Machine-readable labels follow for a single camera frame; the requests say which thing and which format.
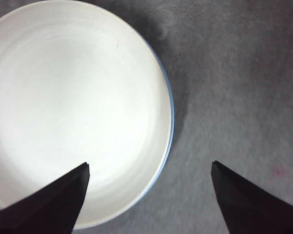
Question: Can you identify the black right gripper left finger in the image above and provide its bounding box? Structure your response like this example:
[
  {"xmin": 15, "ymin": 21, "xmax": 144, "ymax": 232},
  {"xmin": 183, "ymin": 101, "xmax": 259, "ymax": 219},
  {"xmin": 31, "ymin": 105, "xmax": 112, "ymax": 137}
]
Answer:
[{"xmin": 0, "ymin": 162, "xmax": 90, "ymax": 234}]

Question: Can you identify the blue round plate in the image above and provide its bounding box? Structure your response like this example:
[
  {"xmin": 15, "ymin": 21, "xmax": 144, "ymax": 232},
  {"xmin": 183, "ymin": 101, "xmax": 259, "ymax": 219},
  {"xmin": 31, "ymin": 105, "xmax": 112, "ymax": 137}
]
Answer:
[{"xmin": 74, "ymin": 45, "xmax": 176, "ymax": 231}]

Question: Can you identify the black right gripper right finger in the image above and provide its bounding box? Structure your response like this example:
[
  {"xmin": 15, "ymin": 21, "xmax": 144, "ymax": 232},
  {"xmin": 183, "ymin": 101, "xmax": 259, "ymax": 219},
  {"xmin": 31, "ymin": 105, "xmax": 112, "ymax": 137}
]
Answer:
[{"xmin": 210, "ymin": 160, "xmax": 293, "ymax": 234}]

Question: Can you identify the white round plate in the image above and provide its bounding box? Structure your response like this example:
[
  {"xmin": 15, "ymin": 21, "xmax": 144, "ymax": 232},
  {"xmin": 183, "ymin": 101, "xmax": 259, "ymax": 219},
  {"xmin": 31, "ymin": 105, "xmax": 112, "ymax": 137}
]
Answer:
[{"xmin": 0, "ymin": 0, "xmax": 173, "ymax": 230}]

